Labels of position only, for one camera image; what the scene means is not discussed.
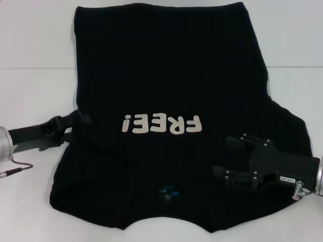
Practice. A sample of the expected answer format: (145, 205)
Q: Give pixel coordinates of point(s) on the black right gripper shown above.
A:
(290, 166)

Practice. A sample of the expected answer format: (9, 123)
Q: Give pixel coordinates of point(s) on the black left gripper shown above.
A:
(35, 137)

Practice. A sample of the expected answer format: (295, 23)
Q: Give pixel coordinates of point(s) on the black shirt with FREE print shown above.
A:
(161, 75)

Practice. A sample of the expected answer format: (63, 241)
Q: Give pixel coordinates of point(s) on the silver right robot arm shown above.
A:
(320, 176)

